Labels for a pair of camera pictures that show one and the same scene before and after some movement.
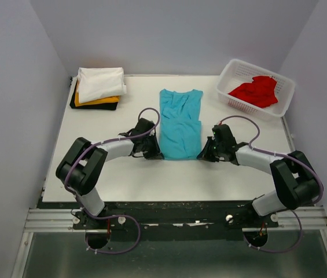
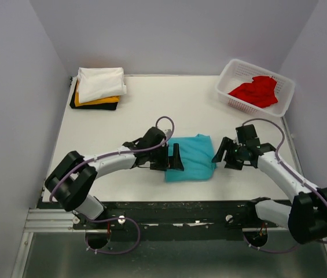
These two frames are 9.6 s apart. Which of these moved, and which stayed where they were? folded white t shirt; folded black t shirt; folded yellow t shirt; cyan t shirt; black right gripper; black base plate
Moved: cyan t shirt; black right gripper
Stayed: folded white t shirt; folded black t shirt; black base plate; folded yellow t shirt
